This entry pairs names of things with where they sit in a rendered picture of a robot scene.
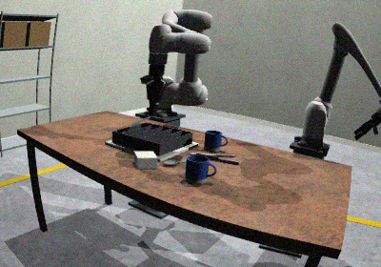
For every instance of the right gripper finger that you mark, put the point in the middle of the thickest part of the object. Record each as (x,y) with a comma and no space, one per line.
(150,95)
(157,95)

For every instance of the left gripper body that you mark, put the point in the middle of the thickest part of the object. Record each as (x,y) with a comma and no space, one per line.
(375,119)

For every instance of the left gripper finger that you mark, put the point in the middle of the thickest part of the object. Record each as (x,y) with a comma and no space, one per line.
(364,131)
(362,127)

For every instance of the silver spoon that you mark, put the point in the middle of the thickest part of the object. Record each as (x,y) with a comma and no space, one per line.
(173,162)

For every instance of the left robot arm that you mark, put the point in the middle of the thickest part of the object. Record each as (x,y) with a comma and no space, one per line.
(317,114)

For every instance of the blue mug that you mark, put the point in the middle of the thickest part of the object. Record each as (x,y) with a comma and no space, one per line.
(197,169)
(213,141)

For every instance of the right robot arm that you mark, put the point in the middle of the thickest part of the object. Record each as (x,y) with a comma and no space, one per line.
(190,91)

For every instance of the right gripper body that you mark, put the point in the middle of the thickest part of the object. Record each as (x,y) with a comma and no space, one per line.
(158,71)

